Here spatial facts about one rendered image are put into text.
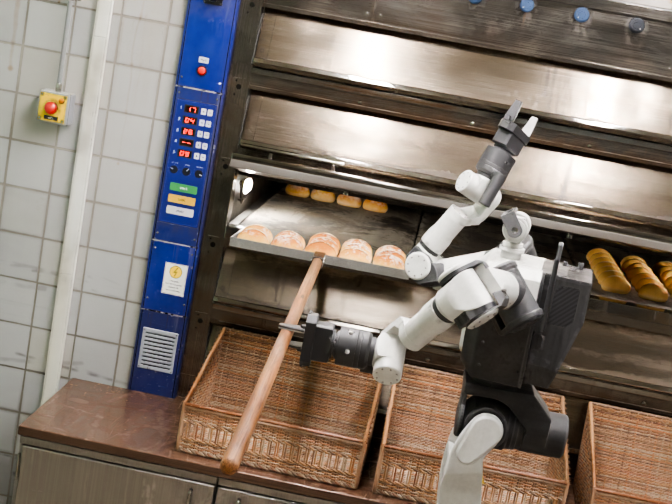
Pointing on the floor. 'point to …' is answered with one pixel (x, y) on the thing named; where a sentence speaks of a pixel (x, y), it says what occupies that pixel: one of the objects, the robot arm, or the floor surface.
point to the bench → (149, 458)
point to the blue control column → (212, 23)
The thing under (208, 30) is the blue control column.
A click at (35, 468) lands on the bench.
